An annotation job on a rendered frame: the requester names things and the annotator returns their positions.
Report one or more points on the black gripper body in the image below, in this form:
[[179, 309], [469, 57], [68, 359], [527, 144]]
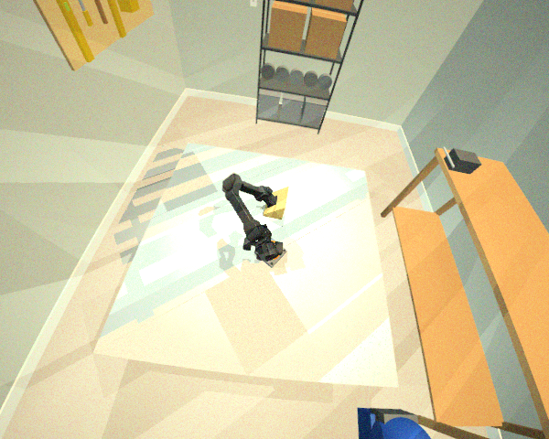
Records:
[[247, 246]]

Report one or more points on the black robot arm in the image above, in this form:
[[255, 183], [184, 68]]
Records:
[[231, 185]]

